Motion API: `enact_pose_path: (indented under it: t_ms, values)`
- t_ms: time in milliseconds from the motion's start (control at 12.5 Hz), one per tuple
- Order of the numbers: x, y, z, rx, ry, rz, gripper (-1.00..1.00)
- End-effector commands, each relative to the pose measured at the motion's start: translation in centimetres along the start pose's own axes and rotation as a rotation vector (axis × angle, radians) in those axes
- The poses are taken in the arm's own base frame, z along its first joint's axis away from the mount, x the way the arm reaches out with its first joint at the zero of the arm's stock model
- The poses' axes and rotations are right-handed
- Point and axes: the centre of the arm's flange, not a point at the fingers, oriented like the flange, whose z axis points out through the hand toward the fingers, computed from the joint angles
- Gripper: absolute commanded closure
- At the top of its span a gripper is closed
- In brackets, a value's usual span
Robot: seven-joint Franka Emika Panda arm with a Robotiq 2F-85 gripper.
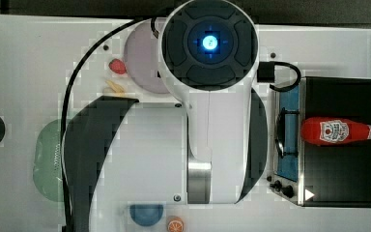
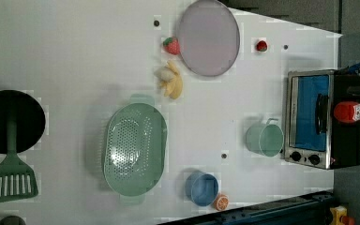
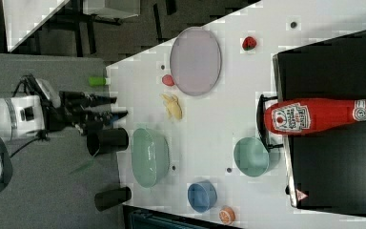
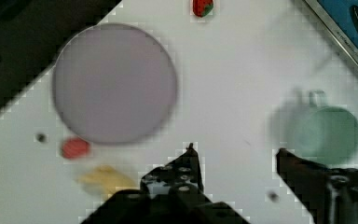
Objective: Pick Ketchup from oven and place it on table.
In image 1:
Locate red ketchup bottle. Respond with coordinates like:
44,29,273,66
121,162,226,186
300,117,371,146

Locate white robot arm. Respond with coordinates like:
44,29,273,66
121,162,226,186
62,0,268,232

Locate black toaster oven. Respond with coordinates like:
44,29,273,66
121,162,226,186
267,77,371,208

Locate peeled toy banana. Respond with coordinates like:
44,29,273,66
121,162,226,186
104,80,126,97

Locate lilac round plate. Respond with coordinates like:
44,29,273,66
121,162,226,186
124,20,169,94

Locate red toy strawberry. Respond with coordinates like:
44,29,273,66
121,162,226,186
108,59,127,74

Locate blue cup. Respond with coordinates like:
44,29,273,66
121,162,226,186
129,204,164,227

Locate orange slice toy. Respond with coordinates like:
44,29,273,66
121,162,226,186
167,217,185,232

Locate green oval colander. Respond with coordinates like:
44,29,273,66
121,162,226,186
33,120,63,202

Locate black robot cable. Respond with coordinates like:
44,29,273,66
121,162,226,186
59,15,156,232

